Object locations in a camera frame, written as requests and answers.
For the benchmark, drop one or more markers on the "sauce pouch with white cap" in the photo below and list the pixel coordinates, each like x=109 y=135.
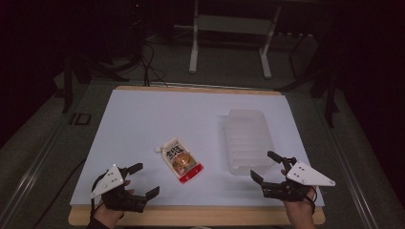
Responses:
x=181 y=160

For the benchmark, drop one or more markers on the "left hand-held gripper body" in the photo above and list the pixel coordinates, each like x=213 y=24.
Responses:
x=110 y=183

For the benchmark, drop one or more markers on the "black tripod stand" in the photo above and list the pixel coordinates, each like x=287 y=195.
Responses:
x=331 y=95

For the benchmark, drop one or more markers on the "white metal stand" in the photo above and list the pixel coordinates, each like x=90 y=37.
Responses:
x=229 y=24

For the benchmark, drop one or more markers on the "person's left hand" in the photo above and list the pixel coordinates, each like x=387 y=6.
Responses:
x=110 y=218

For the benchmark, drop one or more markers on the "white table sheet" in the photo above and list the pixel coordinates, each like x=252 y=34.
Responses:
x=159 y=117

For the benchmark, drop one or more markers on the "clear plastic container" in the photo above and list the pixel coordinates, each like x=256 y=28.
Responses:
x=246 y=140

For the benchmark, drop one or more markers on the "person's right hand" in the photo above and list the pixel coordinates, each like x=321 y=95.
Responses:
x=300 y=211

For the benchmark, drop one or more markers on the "black floor bracket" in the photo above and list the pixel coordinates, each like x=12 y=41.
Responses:
x=80 y=119

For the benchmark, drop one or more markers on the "metal floor rail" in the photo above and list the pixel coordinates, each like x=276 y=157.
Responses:
x=350 y=178
x=30 y=178

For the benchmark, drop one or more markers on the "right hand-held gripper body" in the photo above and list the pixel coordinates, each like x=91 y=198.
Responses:
x=307 y=176

